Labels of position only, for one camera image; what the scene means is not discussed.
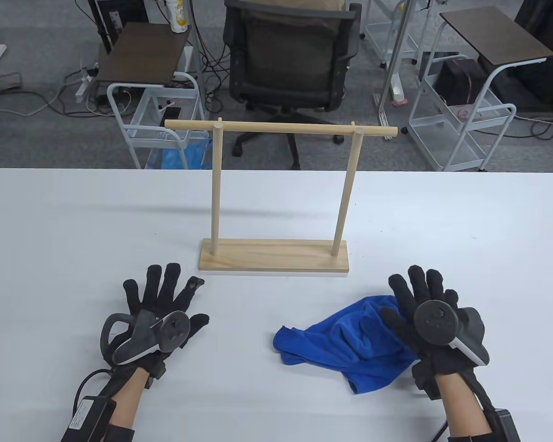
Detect person's right hand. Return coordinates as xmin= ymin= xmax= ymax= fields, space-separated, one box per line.
xmin=380 ymin=265 xmax=479 ymax=379

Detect person's left hand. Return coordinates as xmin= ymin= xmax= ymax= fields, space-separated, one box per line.
xmin=111 ymin=262 xmax=210 ymax=380

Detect blue square towel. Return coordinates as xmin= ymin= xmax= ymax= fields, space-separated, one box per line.
xmin=273 ymin=296 xmax=420 ymax=395

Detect wooden desktop rack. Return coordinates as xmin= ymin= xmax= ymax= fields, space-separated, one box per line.
xmin=165 ymin=117 xmax=398 ymax=277

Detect person's left forearm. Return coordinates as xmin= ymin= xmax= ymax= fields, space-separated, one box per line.
xmin=102 ymin=367 xmax=151 ymax=442

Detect black forearm sensor box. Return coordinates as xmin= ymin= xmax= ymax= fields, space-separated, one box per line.
xmin=60 ymin=395 xmax=118 ymax=442
xmin=491 ymin=407 xmax=521 ymax=442

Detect person's right forearm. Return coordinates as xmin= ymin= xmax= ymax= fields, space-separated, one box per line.
xmin=437 ymin=372 xmax=494 ymax=442

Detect white desktop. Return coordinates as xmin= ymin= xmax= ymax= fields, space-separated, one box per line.
xmin=0 ymin=168 xmax=553 ymax=442

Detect grey handheld controller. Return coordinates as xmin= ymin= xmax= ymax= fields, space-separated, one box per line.
xmin=100 ymin=310 xmax=191 ymax=366
xmin=414 ymin=299 xmax=490 ymax=366

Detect blue plastic bag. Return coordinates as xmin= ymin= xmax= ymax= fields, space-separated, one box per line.
xmin=161 ymin=137 xmax=213 ymax=170

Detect white rolling cart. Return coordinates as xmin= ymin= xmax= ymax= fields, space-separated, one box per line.
xmin=408 ymin=54 xmax=518 ymax=172
xmin=107 ymin=71 xmax=210 ymax=170

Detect white metal stand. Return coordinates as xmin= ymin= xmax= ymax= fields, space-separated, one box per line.
xmin=373 ymin=0 xmax=413 ymax=127

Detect black office chair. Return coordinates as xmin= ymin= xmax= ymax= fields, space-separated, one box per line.
xmin=224 ymin=0 xmax=362 ymax=171

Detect grey floor pedal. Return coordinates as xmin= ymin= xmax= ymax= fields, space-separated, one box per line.
xmin=0 ymin=73 xmax=23 ymax=96

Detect white bottle yellow print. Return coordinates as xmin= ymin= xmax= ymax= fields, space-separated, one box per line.
xmin=165 ymin=0 xmax=188 ymax=34

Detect black computer tower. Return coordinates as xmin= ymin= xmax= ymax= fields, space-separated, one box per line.
xmin=88 ymin=0 xmax=149 ymax=53

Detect large black bag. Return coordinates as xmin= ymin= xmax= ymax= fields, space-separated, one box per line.
xmin=514 ymin=0 xmax=553 ymax=111

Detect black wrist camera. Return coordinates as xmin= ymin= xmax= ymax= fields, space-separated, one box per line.
xmin=147 ymin=354 xmax=167 ymax=381
xmin=412 ymin=361 xmax=441 ymax=400

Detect white power strip red switch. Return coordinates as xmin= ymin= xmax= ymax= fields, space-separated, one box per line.
xmin=391 ymin=76 xmax=407 ymax=107

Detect white floor cable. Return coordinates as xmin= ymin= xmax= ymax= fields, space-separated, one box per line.
xmin=0 ymin=85 xmax=67 ymax=116

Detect white wire cart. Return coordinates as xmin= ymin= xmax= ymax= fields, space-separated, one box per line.
xmin=362 ymin=0 xmax=438 ymax=67

